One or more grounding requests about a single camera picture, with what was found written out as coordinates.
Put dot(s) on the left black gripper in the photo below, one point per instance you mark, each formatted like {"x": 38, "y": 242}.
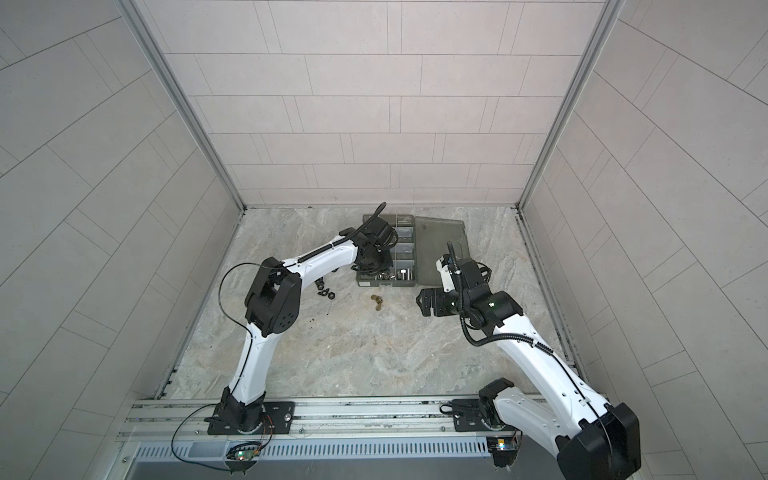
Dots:
{"x": 387, "y": 266}

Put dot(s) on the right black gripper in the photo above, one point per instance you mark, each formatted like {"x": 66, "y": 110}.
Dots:
{"x": 438, "y": 308}

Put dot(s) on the clear compartment organizer box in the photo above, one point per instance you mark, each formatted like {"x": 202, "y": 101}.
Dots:
{"x": 422, "y": 241}

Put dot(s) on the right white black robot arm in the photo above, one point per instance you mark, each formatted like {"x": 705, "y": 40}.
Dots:
{"x": 589, "y": 437}

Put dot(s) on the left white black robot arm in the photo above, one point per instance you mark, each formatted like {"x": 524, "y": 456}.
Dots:
{"x": 272, "y": 306}

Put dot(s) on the brass wing nuts pair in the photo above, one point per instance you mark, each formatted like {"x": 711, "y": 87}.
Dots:
{"x": 378, "y": 302}

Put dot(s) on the right controller board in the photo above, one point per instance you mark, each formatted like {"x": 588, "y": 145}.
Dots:
{"x": 503, "y": 451}

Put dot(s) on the controller board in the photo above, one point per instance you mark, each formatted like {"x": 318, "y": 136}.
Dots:
{"x": 241, "y": 457}
{"x": 503, "y": 451}

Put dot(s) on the left controller board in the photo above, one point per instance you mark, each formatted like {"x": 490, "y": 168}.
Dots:
{"x": 241, "y": 457}

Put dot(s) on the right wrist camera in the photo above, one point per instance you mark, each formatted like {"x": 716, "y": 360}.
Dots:
{"x": 449, "y": 272}

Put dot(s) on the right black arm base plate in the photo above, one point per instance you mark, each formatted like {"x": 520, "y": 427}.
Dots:
{"x": 466, "y": 415}

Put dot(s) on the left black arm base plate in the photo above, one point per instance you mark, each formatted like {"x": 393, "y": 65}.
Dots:
{"x": 271, "y": 417}

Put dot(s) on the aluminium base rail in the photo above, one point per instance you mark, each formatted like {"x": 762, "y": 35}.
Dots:
{"x": 322, "y": 429}

